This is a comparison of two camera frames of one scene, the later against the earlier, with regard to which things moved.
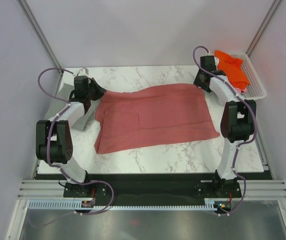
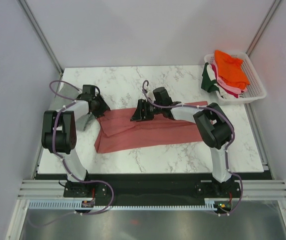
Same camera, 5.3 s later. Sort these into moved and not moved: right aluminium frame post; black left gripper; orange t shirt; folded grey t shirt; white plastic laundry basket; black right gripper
Moved: black right gripper; black left gripper
Not moved: right aluminium frame post; orange t shirt; folded grey t shirt; white plastic laundry basket
